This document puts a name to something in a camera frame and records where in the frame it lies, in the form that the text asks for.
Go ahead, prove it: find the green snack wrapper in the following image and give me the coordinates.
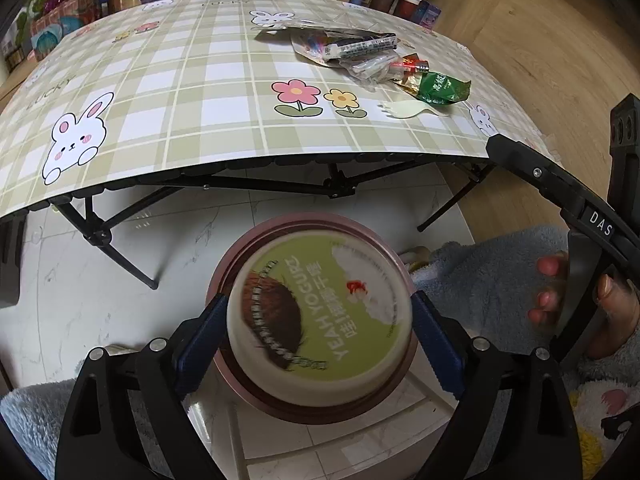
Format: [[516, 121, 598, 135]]
[[396, 72, 472, 106]]

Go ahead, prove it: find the maroon trash bin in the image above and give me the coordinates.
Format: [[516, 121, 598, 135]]
[[207, 212, 416, 425]]

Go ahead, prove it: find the red lighter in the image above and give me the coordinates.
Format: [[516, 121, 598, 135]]
[[388, 60, 430, 77]]

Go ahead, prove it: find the cream plastic spork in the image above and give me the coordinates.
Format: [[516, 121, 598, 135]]
[[378, 100, 449, 119]]

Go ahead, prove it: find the clear plastic wrapper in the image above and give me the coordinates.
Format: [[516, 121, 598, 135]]
[[338, 51, 404, 90]]

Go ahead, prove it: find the person right hand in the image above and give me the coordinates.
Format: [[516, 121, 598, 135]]
[[527, 252, 639, 366]]

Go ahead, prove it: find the green plaid tablecloth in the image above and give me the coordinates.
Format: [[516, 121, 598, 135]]
[[1, 0, 546, 214]]

